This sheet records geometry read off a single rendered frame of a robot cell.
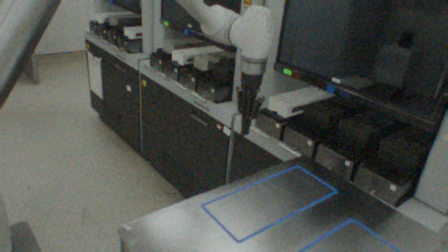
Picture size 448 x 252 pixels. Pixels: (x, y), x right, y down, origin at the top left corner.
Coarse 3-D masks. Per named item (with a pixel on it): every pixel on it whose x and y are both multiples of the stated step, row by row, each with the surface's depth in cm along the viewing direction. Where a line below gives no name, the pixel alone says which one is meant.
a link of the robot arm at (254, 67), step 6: (240, 60) 119; (246, 60) 116; (252, 60) 116; (258, 60) 116; (264, 60) 117; (240, 66) 120; (246, 66) 117; (252, 66) 116; (258, 66) 117; (264, 66) 118; (246, 72) 118; (252, 72) 117; (258, 72) 118; (264, 72) 120
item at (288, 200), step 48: (240, 192) 92; (288, 192) 93; (336, 192) 95; (144, 240) 74; (192, 240) 75; (240, 240) 77; (288, 240) 78; (336, 240) 79; (384, 240) 81; (432, 240) 82
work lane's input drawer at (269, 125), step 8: (264, 112) 140; (272, 112) 139; (256, 120) 143; (264, 120) 140; (272, 120) 137; (280, 120) 134; (288, 120) 137; (264, 128) 141; (272, 128) 138; (280, 128) 134; (264, 136) 136; (272, 136) 138
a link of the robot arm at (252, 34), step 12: (252, 12) 110; (264, 12) 110; (240, 24) 114; (252, 24) 111; (264, 24) 111; (240, 36) 114; (252, 36) 112; (264, 36) 112; (240, 48) 117; (252, 48) 113; (264, 48) 114
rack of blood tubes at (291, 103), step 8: (304, 88) 153; (312, 88) 154; (272, 96) 141; (280, 96) 143; (288, 96) 144; (296, 96) 145; (304, 96) 145; (312, 96) 146; (320, 96) 146; (328, 96) 150; (272, 104) 140; (280, 104) 136; (288, 104) 136; (296, 104) 137; (304, 104) 140; (280, 112) 137; (288, 112) 136; (296, 112) 139
